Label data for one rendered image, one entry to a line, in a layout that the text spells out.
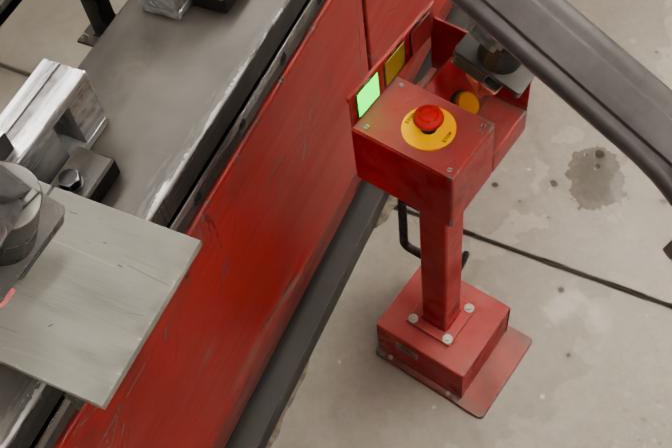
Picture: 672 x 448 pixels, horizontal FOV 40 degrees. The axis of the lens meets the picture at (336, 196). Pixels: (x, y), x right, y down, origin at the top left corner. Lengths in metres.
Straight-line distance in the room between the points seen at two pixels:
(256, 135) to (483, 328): 0.71
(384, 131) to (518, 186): 0.92
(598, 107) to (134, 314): 0.48
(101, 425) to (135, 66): 0.45
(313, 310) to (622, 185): 0.74
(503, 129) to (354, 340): 0.75
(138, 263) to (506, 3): 0.47
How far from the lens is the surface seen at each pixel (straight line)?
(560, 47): 0.59
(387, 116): 1.24
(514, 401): 1.88
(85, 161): 1.12
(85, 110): 1.14
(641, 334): 1.97
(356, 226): 2.00
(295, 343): 1.89
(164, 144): 1.14
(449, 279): 1.62
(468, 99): 1.32
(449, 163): 1.19
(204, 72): 1.20
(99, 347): 0.88
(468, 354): 1.78
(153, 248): 0.91
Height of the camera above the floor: 1.76
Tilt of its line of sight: 57 degrees down
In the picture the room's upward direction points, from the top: 10 degrees counter-clockwise
